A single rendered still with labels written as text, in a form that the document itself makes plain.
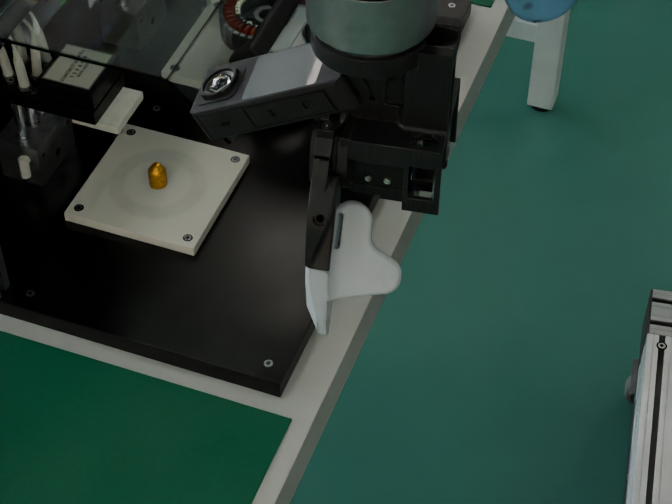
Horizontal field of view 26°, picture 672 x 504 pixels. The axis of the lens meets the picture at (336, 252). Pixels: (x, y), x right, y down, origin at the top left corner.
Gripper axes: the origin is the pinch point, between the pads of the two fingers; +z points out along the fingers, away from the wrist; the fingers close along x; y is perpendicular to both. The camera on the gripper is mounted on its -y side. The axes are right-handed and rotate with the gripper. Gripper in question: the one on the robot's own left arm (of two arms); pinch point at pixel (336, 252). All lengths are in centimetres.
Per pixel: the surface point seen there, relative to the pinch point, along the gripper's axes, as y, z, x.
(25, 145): -42, 33, 38
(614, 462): 29, 115, 70
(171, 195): -26, 37, 38
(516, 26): 1, 96, 151
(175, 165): -27, 37, 43
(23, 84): -41, 25, 38
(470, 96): 2, 42, 67
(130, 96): -31, 27, 42
